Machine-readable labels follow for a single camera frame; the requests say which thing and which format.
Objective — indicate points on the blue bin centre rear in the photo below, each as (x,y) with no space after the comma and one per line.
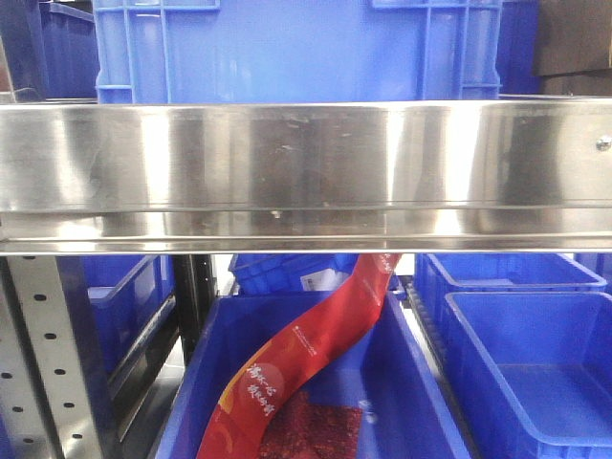
(267,273)

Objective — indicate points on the blue bin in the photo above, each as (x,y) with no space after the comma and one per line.
(532,372)
(438,274)
(267,273)
(385,375)
(125,291)

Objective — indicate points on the blue bin right rear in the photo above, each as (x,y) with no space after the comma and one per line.
(438,274)

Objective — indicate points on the blue bin left lower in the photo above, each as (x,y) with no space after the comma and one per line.
(125,291)

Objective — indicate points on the blue bin centre bottom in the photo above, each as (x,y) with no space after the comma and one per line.
(385,375)

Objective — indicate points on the blue bin right front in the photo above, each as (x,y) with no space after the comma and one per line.
(532,372)

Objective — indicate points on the red printed packaging bag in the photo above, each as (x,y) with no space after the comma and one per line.
(291,357)

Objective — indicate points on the large blue crate on shelf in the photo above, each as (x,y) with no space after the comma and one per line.
(296,51)

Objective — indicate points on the perforated steel upright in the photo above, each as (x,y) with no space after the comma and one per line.
(55,401)

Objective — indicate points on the dark blue crate top left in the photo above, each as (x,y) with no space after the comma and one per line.
(48,51)

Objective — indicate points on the stainless steel shelf rail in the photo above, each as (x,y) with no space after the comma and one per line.
(457,175)

